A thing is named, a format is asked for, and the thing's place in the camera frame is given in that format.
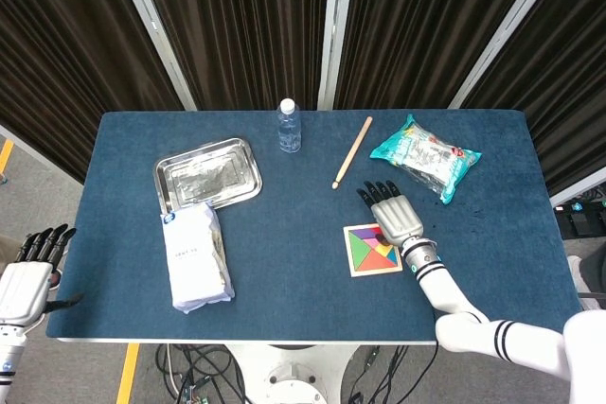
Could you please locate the teal snack bag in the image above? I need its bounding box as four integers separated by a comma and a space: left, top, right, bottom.
368, 114, 483, 205

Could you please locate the blue felt table mat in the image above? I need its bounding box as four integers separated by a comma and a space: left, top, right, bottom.
45, 110, 591, 342

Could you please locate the dark brown curtain panel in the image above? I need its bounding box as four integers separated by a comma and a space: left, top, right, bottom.
133, 0, 333, 113
461, 0, 606, 198
332, 0, 551, 111
0, 0, 187, 184

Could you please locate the yellow floor tape strip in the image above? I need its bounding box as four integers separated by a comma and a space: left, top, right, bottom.
116, 343, 142, 404
0, 138, 16, 174

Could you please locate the orange tangram triangle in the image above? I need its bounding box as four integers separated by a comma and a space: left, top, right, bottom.
361, 251, 398, 272

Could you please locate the green tangram triangle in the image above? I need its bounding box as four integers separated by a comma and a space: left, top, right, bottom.
348, 232, 375, 272

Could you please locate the black floor cable bundle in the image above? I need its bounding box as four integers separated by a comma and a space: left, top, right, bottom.
347, 344, 411, 404
155, 343, 250, 404

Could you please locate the rectangular stainless steel tray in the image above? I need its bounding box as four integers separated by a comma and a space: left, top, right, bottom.
153, 137, 263, 214

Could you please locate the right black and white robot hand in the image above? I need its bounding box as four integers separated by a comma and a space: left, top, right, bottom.
355, 180, 426, 248

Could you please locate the wooden drumstick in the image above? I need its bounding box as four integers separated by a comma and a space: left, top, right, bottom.
331, 115, 374, 190

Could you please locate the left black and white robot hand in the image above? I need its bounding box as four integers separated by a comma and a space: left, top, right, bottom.
0, 223, 85, 325

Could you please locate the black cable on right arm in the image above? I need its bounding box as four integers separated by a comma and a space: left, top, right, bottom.
407, 341, 440, 404

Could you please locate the white partition frame post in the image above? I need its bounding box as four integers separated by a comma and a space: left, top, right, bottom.
447, 0, 574, 110
107, 0, 198, 113
315, 0, 358, 111

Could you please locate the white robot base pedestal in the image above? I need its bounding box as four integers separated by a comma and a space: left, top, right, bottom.
230, 343, 362, 404

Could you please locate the colourful tangram puzzle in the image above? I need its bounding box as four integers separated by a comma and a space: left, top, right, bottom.
343, 222, 404, 279

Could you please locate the white paper tissue pack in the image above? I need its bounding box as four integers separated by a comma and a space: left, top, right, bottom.
159, 202, 236, 314

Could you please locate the black floor equipment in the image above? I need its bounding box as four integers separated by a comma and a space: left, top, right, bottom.
553, 200, 606, 238

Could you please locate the clear plastic water bottle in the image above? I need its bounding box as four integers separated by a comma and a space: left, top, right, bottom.
276, 97, 303, 154

